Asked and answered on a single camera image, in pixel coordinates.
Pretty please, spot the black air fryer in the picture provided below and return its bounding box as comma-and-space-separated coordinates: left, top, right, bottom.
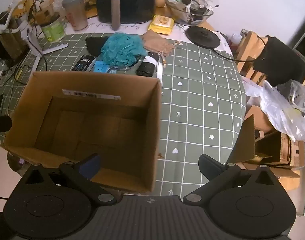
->
94, 0, 158, 30

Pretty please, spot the plastic bag of items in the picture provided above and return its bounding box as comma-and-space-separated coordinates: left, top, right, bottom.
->
164, 0, 215, 27

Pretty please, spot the small yellow stick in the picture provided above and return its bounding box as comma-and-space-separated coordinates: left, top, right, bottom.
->
15, 65, 25, 80

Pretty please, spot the kettle base black cable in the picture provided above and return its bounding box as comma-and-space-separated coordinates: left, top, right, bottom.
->
211, 35, 271, 62

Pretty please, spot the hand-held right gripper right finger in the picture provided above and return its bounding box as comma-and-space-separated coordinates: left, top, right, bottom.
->
183, 154, 280, 206

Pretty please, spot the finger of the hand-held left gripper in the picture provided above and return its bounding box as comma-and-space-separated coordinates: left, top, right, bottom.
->
0, 115, 12, 134

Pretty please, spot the green grid tablecloth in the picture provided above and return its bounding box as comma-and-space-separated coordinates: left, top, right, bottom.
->
0, 27, 248, 198

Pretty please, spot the grey lid shaker bottle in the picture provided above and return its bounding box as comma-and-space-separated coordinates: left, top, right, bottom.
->
62, 0, 89, 31

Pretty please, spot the thin black cable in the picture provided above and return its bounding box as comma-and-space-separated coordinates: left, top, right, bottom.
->
0, 0, 49, 91

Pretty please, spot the small black printed box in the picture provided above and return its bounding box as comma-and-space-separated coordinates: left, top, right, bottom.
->
71, 54, 97, 72

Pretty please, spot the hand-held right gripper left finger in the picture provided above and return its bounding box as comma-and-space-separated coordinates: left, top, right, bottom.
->
22, 153, 117, 207

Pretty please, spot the tan drawstring pouch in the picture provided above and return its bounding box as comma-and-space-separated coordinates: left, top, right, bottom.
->
142, 31, 176, 56

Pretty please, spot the yellow wet wipes pack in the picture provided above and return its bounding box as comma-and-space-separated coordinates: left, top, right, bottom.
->
148, 15, 175, 36

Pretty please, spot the clear plastic bag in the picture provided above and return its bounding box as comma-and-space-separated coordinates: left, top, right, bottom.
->
242, 76, 305, 142

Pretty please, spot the black cloth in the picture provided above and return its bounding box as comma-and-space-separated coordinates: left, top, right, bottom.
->
86, 37, 111, 56

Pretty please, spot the white gimbal tripod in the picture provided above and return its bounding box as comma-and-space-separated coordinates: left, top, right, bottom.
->
0, 4, 68, 73

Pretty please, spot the white paper sheet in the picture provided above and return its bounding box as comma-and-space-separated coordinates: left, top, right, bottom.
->
88, 17, 228, 51

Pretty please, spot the black small bottle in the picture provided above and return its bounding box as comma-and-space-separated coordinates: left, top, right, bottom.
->
136, 56, 159, 78

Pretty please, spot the green label jar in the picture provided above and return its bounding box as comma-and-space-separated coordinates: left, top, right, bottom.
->
41, 17, 67, 43

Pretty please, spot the black round kettle base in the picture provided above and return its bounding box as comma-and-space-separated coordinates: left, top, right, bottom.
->
186, 26, 220, 49

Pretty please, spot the white strap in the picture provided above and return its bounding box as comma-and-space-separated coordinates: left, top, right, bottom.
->
156, 52, 166, 87

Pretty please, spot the wooden chair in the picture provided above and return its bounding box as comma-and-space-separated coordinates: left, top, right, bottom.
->
236, 30, 269, 81

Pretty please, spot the light blue packet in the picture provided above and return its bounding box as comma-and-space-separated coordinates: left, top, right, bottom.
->
93, 60, 113, 73

